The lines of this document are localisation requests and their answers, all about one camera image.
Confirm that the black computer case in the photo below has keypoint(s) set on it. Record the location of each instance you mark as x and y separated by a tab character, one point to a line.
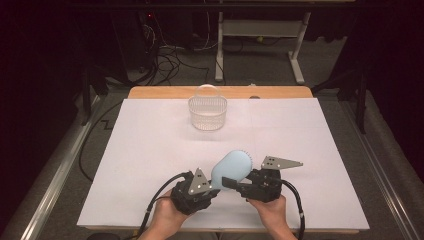
133	40

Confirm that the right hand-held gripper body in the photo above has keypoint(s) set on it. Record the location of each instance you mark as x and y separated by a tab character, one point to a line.
263	190

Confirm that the white plastic slotted basket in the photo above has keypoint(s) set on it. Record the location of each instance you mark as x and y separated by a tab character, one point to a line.
207	116

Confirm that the aluminium floor rail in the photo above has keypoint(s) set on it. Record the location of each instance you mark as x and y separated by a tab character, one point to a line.
383	173
56	180

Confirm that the person's right hand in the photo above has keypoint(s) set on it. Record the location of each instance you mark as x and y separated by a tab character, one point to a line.
271	213

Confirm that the white sheet table cover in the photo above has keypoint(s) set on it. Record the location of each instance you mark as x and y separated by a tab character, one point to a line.
160	143

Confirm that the person's left hand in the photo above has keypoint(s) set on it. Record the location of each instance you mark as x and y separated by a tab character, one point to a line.
165	215

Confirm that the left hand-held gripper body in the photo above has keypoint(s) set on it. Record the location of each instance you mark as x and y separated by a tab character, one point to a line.
186	200

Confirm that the white metal desk frame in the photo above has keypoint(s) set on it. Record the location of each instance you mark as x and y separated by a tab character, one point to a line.
263	28

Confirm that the light blue hairbrush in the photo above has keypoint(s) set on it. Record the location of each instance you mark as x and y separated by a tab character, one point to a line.
231	166

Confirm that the black metal stand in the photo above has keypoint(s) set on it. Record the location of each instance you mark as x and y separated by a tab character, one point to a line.
361	100
87	96

